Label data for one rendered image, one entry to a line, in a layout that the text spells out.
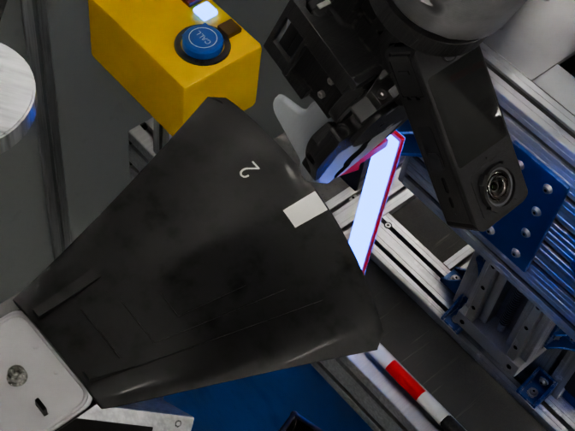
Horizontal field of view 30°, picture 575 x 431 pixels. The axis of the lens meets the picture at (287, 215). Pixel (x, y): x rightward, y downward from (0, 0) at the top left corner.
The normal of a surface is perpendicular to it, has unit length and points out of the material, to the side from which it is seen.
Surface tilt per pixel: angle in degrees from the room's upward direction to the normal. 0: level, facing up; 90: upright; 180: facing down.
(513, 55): 0
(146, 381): 12
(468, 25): 104
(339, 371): 90
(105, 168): 90
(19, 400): 0
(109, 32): 90
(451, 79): 48
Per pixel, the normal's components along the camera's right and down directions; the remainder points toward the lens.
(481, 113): 0.56, 0.09
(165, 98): -0.75, 0.49
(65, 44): 0.66, 0.65
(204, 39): 0.11, -0.58
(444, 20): -0.18, 0.88
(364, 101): -0.23, 0.00
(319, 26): 0.32, -0.37
